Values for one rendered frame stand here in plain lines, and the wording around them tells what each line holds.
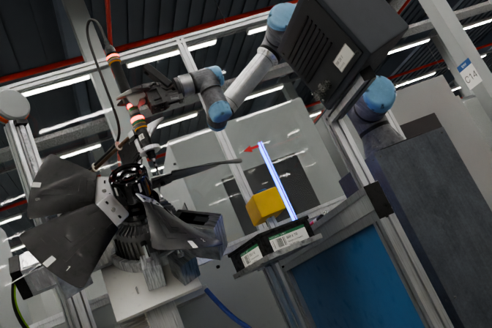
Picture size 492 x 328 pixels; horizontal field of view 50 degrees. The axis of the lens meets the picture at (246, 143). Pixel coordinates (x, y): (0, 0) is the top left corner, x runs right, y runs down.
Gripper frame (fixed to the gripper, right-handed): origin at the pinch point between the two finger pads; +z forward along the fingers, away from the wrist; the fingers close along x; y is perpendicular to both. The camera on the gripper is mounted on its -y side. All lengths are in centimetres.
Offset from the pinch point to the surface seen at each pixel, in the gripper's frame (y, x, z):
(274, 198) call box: 46, 21, -42
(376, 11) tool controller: 36, -83, -42
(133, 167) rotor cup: 24.6, -2.7, 3.8
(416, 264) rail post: 83, -55, -40
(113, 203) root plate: 33.6, -3.7, 13.0
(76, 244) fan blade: 43, -11, 26
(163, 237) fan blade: 52, -23, 5
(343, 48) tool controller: 40, -78, -35
